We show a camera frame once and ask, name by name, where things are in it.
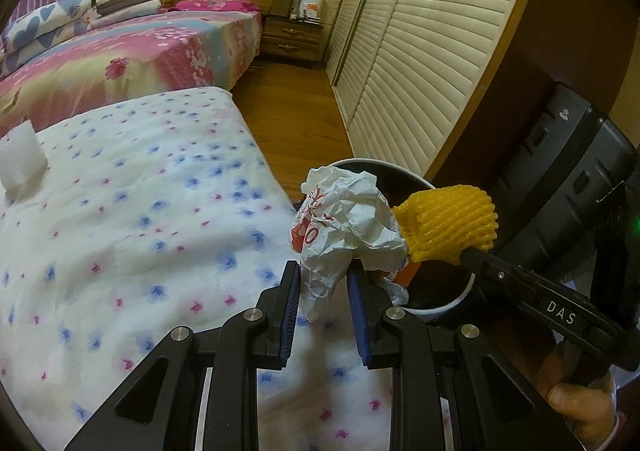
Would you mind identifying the black white trash bin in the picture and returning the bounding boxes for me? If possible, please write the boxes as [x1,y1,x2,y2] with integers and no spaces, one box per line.
[333,158,475,321]

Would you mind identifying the yellow foam fruit net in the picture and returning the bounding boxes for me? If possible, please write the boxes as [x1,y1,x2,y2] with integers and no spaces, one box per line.
[392,184,498,266]

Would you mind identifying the white plastic bag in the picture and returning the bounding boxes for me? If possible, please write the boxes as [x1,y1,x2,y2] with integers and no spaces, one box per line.
[290,165,408,323]

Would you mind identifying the white foam net sleeve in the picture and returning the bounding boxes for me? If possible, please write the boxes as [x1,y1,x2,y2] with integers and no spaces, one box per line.
[0,120,48,194]

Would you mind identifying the person's right hand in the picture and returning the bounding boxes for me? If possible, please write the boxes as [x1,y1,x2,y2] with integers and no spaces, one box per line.
[537,346,620,450]

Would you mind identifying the white floral blanket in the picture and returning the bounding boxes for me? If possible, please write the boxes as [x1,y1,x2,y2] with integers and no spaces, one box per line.
[1,88,295,450]

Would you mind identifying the louvered sliding closet doors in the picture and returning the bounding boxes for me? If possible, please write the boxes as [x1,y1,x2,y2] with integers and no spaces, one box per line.
[326,0,515,174]

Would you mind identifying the items on nightstand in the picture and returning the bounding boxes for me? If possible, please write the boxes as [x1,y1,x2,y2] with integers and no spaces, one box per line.
[297,0,323,24]

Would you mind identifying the wooden nightstand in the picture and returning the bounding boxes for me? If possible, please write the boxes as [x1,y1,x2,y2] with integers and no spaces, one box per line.
[260,15,323,62]

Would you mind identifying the bed with pink sheet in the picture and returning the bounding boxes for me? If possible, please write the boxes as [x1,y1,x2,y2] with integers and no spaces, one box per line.
[1,11,262,132]

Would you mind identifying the heart pattern folded quilt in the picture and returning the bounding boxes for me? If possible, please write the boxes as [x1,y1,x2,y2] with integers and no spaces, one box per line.
[1,0,91,77]

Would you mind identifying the pink pillow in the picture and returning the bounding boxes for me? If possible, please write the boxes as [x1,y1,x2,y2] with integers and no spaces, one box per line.
[170,0,260,12]

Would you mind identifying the striped pillows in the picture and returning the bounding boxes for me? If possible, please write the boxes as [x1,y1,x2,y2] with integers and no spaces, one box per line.
[89,0,163,29]

